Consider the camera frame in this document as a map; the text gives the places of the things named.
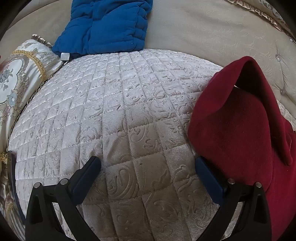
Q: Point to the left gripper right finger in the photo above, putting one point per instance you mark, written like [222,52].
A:
[254,219]

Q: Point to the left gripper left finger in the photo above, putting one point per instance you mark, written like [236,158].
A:
[41,220]

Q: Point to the dark red garment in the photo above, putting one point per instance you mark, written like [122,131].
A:
[237,125]

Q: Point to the white quilted bedspread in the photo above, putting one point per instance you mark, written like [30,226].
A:
[132,111]

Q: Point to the floral pillow with gold trim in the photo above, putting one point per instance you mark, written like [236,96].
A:
[22,73]

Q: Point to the beige tufted headboard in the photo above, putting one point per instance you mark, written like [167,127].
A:
[222,32]

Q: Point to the blue quilted cushion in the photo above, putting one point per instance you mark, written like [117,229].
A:
[100,27]

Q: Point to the ornate ruffled beige pillow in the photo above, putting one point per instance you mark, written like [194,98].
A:
[268,12]

